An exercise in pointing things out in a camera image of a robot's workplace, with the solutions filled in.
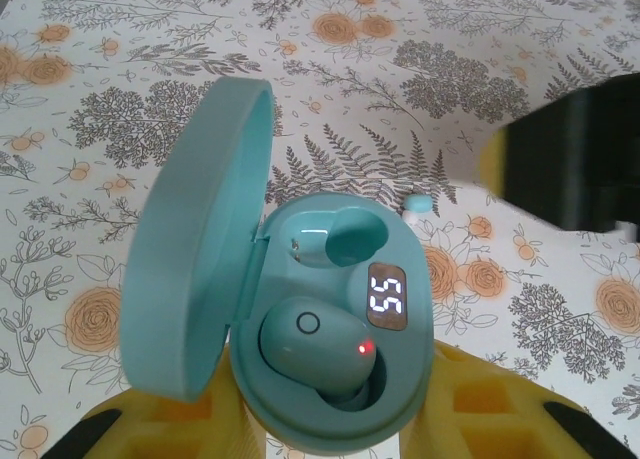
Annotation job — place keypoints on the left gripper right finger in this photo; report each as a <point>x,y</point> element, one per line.
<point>500,419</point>

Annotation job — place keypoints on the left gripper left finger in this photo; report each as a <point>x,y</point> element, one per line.
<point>150,434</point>

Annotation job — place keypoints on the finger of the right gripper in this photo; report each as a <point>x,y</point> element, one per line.
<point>575,159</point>

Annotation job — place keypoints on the turquoise earbud charging case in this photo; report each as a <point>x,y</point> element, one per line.
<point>190,229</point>

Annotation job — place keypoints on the floral patterned table covering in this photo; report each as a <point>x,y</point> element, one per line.
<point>100,39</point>

